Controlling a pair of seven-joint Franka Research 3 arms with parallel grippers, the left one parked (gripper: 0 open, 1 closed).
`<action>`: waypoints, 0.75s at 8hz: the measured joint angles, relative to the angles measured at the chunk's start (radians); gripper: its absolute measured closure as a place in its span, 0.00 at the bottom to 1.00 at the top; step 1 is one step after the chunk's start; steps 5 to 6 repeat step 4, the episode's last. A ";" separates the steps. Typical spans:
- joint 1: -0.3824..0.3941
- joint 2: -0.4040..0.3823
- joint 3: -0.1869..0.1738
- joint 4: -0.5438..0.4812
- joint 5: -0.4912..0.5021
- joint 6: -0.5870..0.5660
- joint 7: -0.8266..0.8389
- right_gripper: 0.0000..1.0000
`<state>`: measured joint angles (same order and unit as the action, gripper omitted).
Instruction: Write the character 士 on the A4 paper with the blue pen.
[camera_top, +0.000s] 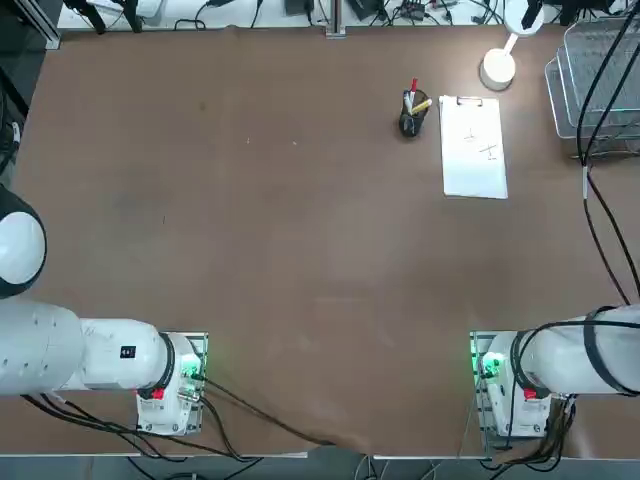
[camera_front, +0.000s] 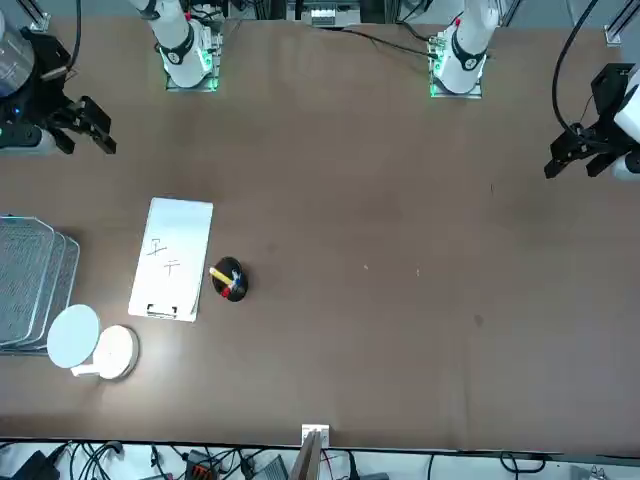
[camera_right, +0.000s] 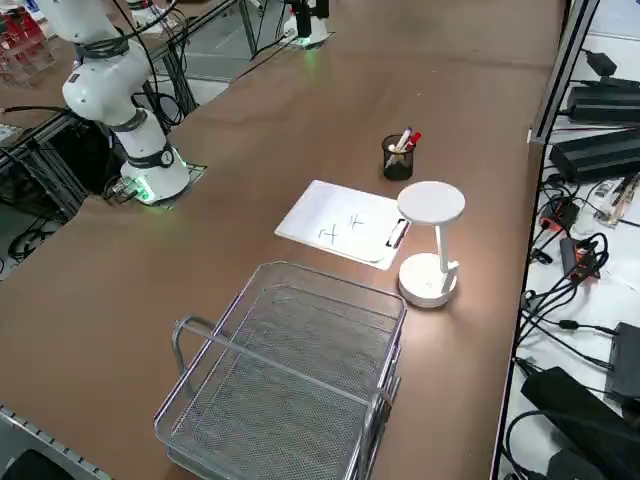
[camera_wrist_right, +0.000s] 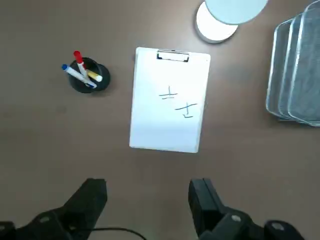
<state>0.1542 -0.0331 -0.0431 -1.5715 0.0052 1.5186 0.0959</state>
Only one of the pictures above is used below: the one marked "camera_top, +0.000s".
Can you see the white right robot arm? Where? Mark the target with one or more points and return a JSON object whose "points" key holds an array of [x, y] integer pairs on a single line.
{"points": [[575, 355]]}

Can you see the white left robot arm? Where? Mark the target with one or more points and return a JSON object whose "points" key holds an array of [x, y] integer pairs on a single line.
{"points": [[100, 350]]}

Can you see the red capped pen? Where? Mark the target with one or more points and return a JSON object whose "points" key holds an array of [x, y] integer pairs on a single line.
{"points": [[414, 85]]}

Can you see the black mesh pen holder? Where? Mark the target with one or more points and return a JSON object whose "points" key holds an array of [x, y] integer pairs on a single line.
{"points": [[412, 129]]}

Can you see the white A4 paper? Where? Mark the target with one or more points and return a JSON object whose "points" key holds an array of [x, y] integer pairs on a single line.
{"points": [[470, 175]]}

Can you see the white desk lamp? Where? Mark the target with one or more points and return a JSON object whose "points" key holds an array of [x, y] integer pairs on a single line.
{"points": [[497, 70]]}

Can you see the silver mesh letter tray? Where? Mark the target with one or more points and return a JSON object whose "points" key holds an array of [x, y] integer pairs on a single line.
{"points": [[565, 90]]}

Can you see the white clipboard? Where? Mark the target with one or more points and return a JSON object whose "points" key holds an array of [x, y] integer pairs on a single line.
{"points": [[442, 100]]}

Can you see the yellow marker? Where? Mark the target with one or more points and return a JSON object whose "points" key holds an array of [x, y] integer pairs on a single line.
{"points": [[424, 105]]}

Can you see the aluminium profile post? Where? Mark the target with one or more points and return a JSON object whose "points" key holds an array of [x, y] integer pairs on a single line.
{"points": [[336, 20]]}

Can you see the aluminium frame rail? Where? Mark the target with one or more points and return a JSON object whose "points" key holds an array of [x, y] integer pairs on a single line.
{"points": [[47, 35]]}

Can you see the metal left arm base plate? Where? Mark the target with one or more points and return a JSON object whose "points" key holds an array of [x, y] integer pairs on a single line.
{"points": [[197, 420]]}

